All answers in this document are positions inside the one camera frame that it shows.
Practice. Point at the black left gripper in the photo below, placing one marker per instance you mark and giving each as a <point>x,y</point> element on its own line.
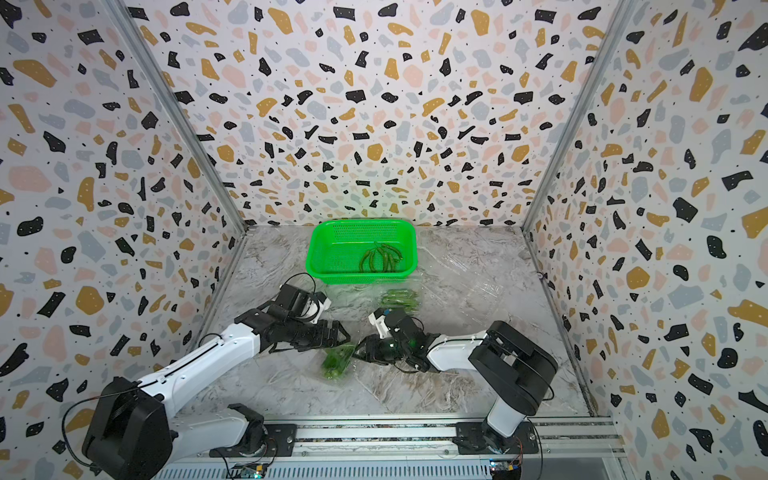
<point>323,339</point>

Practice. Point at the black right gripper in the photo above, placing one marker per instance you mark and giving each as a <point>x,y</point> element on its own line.
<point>370,343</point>

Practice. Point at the green peppers bunch back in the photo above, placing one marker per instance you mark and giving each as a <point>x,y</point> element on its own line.
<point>401,298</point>

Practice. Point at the green peppers bunch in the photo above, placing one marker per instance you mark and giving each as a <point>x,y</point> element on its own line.
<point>401,298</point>
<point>381,258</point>
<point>337,361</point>

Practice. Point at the clear clamshell container back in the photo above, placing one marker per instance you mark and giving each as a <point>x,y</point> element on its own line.
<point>413,285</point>

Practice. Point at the green peppers bunch front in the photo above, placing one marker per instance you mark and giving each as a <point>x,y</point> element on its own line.
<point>381,258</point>

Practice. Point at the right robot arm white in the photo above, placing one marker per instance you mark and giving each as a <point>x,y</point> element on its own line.
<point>518,370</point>

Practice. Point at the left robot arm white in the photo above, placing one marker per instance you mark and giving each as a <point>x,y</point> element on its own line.
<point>134,432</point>

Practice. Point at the green plastic basket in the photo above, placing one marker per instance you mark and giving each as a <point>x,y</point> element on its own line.
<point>336,247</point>

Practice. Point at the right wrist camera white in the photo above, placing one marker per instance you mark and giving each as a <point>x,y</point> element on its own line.
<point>377,320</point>

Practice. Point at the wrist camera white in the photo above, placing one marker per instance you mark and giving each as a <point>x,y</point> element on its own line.
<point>377,320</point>
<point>293,303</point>

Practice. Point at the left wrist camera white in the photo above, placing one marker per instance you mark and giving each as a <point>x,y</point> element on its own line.
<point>293,303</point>

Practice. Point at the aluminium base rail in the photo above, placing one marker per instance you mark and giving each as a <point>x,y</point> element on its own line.
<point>429,437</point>

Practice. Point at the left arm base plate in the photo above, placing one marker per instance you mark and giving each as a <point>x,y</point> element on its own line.
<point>265,441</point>

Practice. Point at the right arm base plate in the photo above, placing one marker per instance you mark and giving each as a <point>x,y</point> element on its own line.
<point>479,438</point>

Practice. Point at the aluminium corner post left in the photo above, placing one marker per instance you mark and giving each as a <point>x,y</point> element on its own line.
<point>120,17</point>

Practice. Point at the aluminium corner post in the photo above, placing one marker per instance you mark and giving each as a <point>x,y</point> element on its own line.
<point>615,27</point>
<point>120,17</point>

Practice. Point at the aluminium corner post right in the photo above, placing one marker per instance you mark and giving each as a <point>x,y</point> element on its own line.
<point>615,27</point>

